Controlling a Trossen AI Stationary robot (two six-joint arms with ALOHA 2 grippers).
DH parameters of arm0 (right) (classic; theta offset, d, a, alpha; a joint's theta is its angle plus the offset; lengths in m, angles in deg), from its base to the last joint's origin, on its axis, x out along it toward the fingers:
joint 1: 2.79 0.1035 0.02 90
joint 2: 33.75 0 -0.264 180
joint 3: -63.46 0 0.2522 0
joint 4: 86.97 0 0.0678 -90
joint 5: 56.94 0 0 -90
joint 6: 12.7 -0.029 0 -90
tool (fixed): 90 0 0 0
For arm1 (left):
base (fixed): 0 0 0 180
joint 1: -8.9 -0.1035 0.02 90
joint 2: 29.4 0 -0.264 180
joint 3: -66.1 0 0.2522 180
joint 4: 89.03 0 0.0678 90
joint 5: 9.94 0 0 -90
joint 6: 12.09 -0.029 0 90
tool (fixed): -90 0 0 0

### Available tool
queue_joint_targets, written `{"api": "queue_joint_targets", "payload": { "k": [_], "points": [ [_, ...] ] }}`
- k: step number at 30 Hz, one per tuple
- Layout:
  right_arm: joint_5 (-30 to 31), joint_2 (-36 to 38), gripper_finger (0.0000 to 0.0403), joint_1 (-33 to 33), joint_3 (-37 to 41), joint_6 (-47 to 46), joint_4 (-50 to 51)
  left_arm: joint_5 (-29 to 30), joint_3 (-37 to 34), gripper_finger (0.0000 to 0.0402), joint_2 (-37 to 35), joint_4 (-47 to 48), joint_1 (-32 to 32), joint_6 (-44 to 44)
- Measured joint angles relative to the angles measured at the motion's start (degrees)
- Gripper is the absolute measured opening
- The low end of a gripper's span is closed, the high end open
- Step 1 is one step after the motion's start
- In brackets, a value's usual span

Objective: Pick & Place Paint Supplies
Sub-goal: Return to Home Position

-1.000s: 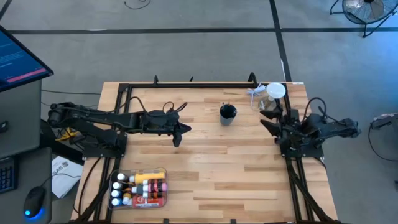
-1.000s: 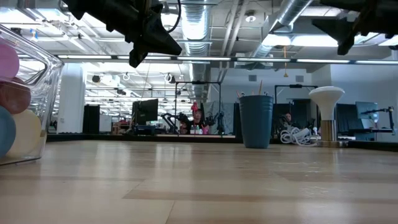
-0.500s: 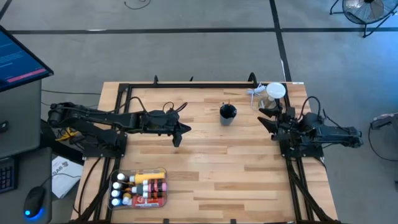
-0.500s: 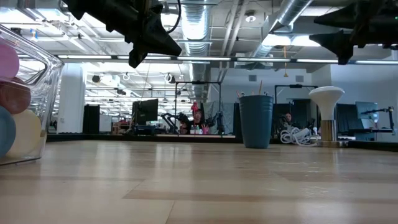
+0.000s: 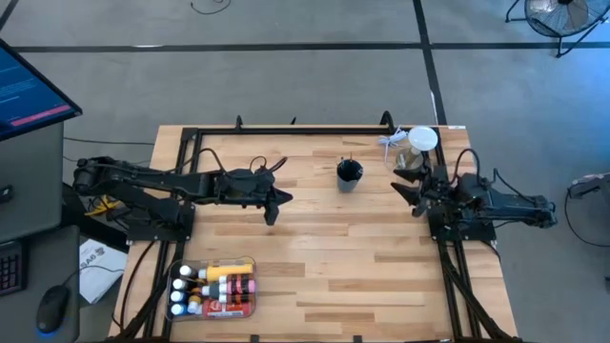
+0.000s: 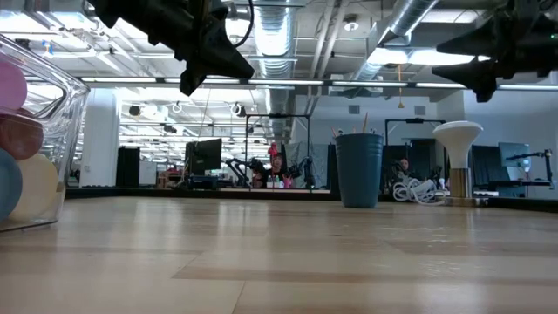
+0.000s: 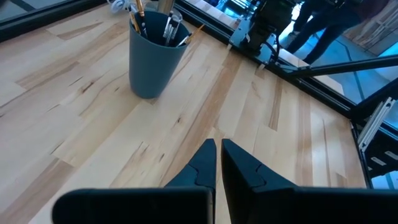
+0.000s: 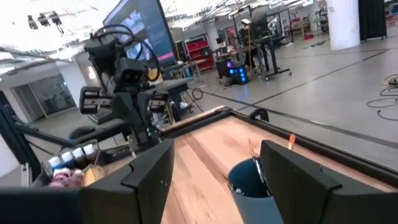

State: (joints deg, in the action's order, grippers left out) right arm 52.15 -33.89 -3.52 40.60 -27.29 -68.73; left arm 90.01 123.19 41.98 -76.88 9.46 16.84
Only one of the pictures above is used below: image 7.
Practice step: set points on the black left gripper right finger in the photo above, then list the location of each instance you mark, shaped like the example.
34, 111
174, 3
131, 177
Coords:
295, 205

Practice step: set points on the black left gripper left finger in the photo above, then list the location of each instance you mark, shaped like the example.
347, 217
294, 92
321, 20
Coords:
140, 205

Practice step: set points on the dark blue cup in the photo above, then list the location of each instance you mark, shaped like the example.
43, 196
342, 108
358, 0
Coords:
152, 68

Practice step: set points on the black paintbrush gold ferrule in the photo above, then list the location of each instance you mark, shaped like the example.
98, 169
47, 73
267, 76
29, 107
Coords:
192, 34

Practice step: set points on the person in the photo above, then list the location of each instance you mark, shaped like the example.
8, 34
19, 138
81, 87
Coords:
329, 25

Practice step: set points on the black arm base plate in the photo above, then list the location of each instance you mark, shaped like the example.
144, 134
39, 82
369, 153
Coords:
239, 34

